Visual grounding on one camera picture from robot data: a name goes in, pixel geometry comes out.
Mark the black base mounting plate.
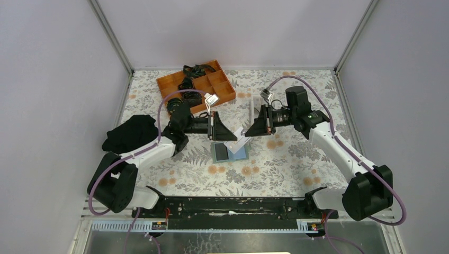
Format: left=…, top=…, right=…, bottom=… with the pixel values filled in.
left=132, top=196, right=338, bottom=231

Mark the black cloth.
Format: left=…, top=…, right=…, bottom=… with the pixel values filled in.
left=102, top=115, right=158, bottom=154

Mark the white credit card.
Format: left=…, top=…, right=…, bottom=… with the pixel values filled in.
left=223, top=126, right=251, bottom=154

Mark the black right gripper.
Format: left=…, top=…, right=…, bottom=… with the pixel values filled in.
left=245, top=104, right=296, bottom=138

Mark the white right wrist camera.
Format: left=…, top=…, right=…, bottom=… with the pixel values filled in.
left=260, top=89, right=273, bottom=104

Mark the dark rolled tie middle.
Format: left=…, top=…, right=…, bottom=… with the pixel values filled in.
left=177, top=77, right=194, bottom=90

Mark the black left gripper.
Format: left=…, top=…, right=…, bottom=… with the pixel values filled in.
left=182, top=111, right=237, bottom=141

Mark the aluminium frame rail front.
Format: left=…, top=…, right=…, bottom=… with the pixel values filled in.
left=81, top=197, right=396, bottom=233

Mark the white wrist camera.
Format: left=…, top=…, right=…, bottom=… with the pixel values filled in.
left=204, top=93, right=220, bottom=107
left=260, top=89, right=273, bottom=104

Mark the blue yellow rolled tie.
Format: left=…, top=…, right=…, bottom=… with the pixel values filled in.
left=166, top=97, right=183, bottom=114

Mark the green leather card holder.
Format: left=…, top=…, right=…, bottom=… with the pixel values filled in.
left=211, top=142, right=249, bottom=164

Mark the orange wooden compartment tray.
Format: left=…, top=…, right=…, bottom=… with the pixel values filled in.
left=156, top=60, right=236, bottom=114

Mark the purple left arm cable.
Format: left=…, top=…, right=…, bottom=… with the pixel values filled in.
left=87, top=89, right=211, bottom=216

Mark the white plastic card box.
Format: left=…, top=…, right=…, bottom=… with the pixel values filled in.
left=249, top=94, right=266, bottom=125

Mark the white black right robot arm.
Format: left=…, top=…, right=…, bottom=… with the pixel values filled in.
left=245, top=86, right=393, bottom=221

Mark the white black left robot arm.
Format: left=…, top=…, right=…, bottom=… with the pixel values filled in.
left=87, top=103, right=237, bottom=217

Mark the dark patterned rolled tie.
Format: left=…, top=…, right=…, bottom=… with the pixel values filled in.
left=182, top=91, right=202, bottom=107

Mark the stack of white cards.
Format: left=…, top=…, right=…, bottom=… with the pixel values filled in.
left=253, top=97, right=265, bottom=113

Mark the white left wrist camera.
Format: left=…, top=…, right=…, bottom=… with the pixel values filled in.
left=204, top=93, right=220, bottom=107

